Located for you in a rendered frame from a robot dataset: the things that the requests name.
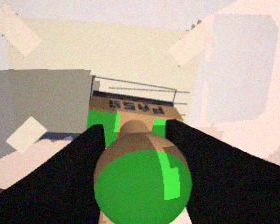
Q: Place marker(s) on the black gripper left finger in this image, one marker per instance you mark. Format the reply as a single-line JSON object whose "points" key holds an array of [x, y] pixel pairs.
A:
{"points": [[61, 190]]}

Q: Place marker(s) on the wooden stamp with green ball handle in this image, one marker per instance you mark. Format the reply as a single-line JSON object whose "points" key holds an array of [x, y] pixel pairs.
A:
{"points": [[141, 178]]}

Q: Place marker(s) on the cream paper card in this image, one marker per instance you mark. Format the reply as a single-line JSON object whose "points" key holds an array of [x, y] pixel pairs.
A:
{"points": [[54, 65]]}

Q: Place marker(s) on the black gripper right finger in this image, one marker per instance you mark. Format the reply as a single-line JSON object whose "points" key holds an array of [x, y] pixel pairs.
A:
{"points": [[229, 186]]}

